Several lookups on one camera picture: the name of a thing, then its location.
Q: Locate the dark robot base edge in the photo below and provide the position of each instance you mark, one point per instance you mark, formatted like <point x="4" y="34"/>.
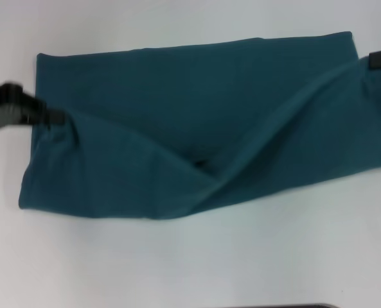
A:
<point x="296" y="305"/>

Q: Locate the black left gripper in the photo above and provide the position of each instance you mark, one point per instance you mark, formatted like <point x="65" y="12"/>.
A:
<point x="13" y="107"/>

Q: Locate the teal t-shirt with FREE print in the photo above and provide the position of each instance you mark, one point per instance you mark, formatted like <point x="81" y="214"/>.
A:
<point x="193" y="112"/>

